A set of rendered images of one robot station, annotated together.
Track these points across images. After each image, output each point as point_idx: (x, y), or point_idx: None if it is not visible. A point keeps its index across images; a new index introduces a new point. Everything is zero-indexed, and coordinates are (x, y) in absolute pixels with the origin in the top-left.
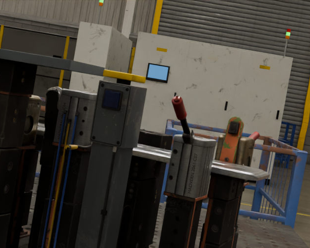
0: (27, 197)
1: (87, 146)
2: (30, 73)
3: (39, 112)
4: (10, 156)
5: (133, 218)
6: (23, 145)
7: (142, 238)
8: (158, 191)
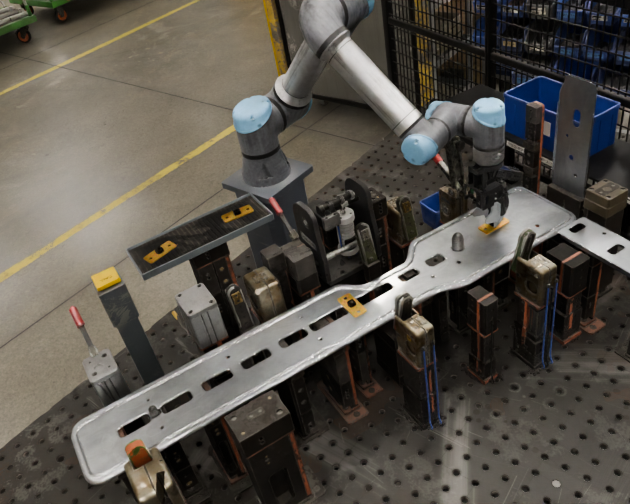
0: (336, 384)
1: (182, 328)
2: None
3: (258, 302)
4: None
5: None
6: (258, 315)
7: (220, 458)
8: (251, 473)
